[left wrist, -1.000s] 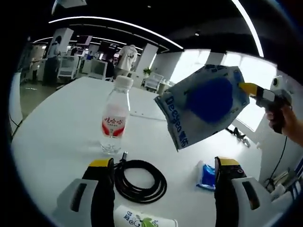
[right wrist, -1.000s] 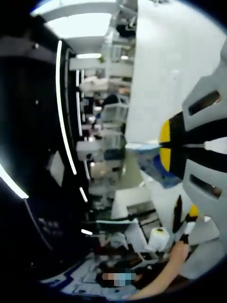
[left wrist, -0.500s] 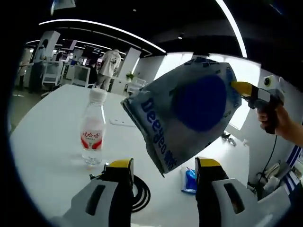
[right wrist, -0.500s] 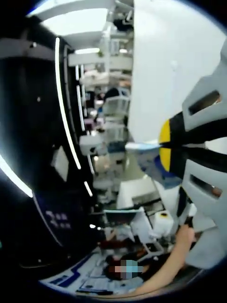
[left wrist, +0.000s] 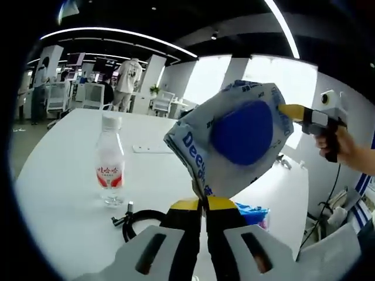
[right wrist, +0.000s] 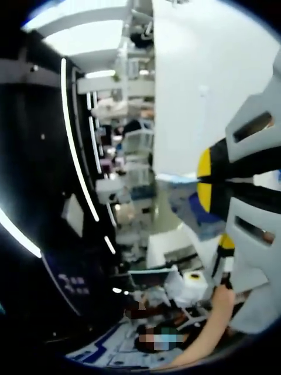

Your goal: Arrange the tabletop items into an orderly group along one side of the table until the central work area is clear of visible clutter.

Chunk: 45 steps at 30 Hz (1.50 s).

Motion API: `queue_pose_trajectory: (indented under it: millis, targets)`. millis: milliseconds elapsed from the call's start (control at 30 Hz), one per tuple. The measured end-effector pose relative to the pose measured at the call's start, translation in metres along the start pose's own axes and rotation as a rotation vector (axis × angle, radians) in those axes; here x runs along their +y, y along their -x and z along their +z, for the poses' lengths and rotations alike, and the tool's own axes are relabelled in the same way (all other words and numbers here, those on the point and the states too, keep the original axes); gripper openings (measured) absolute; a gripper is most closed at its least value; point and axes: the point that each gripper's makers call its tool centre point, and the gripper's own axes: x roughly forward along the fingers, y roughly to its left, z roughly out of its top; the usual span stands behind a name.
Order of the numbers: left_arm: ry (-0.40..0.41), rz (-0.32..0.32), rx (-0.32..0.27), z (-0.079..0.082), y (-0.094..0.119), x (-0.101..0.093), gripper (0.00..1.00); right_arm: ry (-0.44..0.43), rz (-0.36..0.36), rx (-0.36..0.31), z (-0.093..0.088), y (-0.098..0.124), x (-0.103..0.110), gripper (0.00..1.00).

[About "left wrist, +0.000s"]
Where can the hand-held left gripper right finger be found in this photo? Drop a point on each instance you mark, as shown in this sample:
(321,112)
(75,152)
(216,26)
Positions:
(225,243)

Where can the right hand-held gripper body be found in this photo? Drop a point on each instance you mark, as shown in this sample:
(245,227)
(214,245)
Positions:
(320,120)

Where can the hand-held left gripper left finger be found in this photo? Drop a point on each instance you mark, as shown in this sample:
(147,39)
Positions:
(175,243)

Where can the blue tissue packet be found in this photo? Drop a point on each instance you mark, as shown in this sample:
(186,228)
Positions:
(252,215)

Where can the wet wipes pack blue lid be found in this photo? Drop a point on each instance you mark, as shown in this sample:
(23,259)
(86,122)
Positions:
(240,131)

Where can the clear plastic water bottle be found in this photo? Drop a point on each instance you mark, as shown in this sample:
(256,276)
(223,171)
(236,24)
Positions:
(109,164)

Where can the person's right hand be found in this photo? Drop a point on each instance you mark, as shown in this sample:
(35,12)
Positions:
(345,146)

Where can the curved ceiling light strip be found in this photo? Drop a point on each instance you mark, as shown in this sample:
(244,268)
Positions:
(282,26)
(117,33)

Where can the blue striped white panel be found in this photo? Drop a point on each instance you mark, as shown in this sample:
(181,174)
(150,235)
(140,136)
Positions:
(363,205)

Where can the grey office chair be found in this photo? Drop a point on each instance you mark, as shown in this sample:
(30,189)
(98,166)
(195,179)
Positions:
(331,243)

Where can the white mesh office chair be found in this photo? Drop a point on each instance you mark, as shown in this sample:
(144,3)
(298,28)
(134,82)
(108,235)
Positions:
(93,95)
(58,99)
(163,102)

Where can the green potted plant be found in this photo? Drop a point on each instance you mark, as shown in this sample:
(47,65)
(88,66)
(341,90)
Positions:
(154,89)

